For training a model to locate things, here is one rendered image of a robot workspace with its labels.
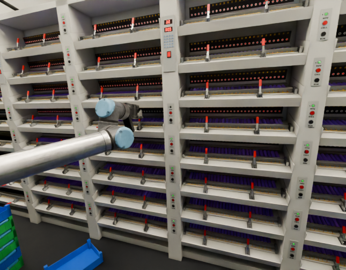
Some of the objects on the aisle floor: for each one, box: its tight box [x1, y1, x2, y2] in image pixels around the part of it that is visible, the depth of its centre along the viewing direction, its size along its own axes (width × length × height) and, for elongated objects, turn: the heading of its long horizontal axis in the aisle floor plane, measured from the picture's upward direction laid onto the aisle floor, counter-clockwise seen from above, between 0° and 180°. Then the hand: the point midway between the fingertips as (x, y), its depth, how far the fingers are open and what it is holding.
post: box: [0, 20, 46, 224], centre depth 157 cm, size 20×9×176 cm, turn 169°
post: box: [56, 0, 107, 240], centre depth 137 cm, size 20×9×176 cm, turn 169°
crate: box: [43, 238, 104, 270], centre depth 120 cm, size 30×20×8 cm
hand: (140, 118), depth 115 cm, fingers closed
